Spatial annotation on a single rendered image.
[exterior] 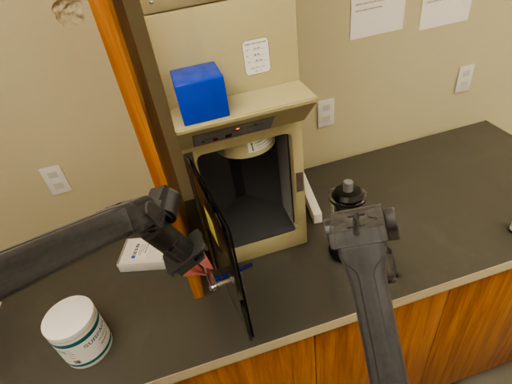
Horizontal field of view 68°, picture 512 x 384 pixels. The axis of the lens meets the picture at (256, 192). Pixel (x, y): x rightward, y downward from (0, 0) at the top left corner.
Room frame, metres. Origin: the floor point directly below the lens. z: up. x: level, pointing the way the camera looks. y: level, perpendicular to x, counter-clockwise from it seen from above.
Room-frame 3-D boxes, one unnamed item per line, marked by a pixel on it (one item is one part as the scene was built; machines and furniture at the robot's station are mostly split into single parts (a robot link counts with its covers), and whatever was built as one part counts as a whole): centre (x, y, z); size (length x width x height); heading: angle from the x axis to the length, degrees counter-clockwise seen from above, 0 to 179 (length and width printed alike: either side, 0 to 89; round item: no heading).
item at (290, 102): (0.80, 0.00, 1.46); 0.32 x 0.11 x 0.10; 101
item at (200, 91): (0.78, 0.09, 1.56); 0.10 x 0.10 x 0.09; 11
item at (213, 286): (0.59, 0.12, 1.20); 0.10 x 0.05 x 0.03; 17
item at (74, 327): (0.61, 0.53, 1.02); 0.13 x 0.13 x 0.15
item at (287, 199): (0.97, 0.03, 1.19); 0.26 x 0.24 x 0.35; 101
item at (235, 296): (0.66, 0.11, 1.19); 0.30 x 0.01 x 0.40; 17
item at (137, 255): (0.93, 0.40, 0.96); 0.16 x 0.12 x 0.04; 84
